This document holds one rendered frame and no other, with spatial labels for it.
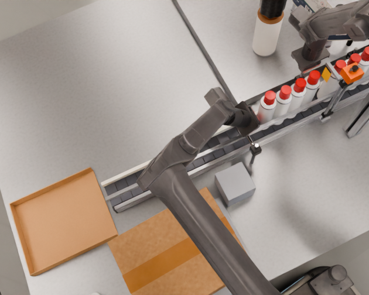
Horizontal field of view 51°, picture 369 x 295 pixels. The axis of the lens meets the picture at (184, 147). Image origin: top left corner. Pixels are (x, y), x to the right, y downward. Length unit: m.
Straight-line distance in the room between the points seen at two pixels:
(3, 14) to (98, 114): 1.80
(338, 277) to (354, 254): 0.40
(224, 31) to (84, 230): 0.91
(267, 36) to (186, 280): 0.86
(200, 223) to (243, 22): 1.10
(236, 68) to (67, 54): 0.69
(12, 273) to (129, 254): 1.41
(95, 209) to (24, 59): 0.72
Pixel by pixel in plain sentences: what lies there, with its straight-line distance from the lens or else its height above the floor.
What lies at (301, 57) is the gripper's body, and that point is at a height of 1.11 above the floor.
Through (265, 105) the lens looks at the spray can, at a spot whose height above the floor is 1.05.
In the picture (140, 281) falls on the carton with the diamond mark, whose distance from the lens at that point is 1.03.
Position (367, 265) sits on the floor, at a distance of 2.29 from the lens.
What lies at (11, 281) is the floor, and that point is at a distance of 2.39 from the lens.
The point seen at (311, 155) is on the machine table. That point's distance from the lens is 1.44.
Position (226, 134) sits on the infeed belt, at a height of 0.88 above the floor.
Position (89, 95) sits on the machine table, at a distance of 1.57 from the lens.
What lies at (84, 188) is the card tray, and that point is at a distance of 1.42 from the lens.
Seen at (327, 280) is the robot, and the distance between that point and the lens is 1.93.
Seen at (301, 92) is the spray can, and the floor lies 1.05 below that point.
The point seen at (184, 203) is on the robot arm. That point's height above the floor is 1.49.
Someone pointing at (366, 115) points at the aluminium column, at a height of 1.01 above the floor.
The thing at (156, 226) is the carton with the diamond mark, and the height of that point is 1.12.
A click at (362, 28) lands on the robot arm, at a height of 1.57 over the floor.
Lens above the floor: 2.14
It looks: 68 degrees down
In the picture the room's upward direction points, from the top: 10 degrees counter-clockwise
